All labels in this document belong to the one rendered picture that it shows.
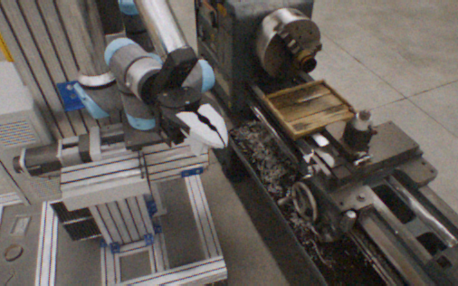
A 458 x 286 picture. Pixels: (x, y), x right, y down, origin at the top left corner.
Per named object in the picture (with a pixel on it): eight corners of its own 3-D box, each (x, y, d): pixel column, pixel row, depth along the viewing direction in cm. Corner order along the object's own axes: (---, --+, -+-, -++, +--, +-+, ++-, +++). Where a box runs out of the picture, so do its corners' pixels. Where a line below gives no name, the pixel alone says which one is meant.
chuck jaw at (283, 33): (282, 47, 165) (272, 30, 156) (291, 40, 164) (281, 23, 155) (295, 58, 158) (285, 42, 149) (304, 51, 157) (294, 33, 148)
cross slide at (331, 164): (304, 158, 138) (306, 150, 134) (387, 128, 150) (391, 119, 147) (329, 189, 127) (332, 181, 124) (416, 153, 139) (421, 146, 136)
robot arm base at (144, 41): (124, 57, 146) (119, 35, 139) (121, 40, 156) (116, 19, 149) (159, 52, 149) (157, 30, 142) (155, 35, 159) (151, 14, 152)
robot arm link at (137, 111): (180, 117, 82) (176, 79, 74) (138, 138, 77) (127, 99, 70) (164, 100, 87) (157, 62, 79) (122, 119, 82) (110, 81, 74)
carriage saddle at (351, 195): (299, 166, 143) (300, 156, 139) (386, 132, 157) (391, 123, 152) (344, 223, 124) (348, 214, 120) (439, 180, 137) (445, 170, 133)
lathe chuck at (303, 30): (248, 71, 174) (263, 9, 154) (299, 68, 188) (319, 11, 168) (256, 81, 168) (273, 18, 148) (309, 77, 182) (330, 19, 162)
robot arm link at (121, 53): (139, 64, 78) (132, 29, 72) (165, 87, 72) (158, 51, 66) (107, 77, 75) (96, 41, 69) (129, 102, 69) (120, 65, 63)
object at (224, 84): (199, 132, 282) (191, 33, 221) (252, 116, 296) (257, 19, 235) (230, 185, 244) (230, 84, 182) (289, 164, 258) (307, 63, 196)
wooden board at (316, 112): (262, 101, 172) (262, 95, 169) (322, 84, 182) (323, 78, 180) (293, 141, 153) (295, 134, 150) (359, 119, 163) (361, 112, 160)
